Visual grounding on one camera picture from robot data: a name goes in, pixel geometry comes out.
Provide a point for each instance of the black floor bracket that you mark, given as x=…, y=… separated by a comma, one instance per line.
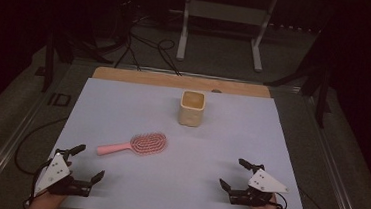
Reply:
x=59, y=99

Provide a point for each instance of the metal floor rail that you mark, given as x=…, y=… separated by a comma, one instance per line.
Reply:
x=6, y=150
x=337, y=183

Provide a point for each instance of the white table mat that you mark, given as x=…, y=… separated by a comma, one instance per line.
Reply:
x=175, y=170

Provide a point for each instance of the person's left hand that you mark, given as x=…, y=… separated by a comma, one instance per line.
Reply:
x=45, y=203

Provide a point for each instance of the pink hairbrush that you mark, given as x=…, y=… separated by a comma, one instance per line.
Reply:
x=148, y=143

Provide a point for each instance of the white metal stand frame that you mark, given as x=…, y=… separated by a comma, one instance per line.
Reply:
x=225, y=13

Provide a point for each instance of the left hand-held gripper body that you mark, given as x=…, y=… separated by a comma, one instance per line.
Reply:
x=55, y=171

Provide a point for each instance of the cream square cup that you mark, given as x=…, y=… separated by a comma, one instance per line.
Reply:
x=191, y=113

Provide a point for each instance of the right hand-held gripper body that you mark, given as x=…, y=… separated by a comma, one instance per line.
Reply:
x=264, y=184

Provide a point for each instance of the black stand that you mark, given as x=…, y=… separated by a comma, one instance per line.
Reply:
x=323, y=95
x=49, y=60

